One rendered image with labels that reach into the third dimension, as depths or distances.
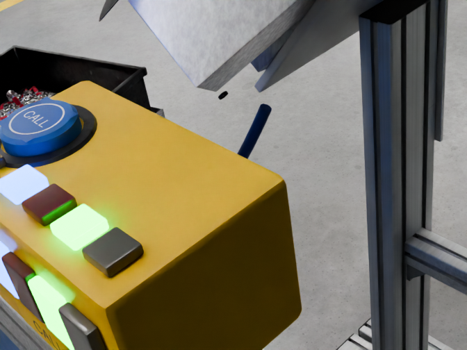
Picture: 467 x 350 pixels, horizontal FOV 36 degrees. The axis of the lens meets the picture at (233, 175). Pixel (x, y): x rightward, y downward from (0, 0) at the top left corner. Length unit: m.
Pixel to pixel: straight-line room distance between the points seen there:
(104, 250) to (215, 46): 0.43
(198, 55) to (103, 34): 2.48
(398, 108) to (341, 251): 1.01
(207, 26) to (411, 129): 0.32
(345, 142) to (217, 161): 1.88
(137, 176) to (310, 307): 1.40
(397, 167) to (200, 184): 0.61
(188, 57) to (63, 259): 0.42
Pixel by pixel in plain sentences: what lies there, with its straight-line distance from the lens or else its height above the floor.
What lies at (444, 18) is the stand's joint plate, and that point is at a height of 0.88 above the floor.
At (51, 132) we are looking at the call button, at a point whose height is 1.08.
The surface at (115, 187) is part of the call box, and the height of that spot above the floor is 1.07.
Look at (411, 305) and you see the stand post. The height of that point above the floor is 0.44.
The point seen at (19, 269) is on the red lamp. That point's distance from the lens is 0.32.
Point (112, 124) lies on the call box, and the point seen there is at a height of 1.07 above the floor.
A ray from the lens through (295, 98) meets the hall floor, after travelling 2.44.
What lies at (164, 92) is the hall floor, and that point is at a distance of 2.61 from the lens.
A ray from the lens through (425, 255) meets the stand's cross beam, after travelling 0.99.
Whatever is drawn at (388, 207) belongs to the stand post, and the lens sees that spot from 0.94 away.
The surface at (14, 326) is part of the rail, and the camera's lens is 0.64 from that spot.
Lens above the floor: 1.26
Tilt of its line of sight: 36 degrees down
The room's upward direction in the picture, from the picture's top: 10 degrees counter-clockwise
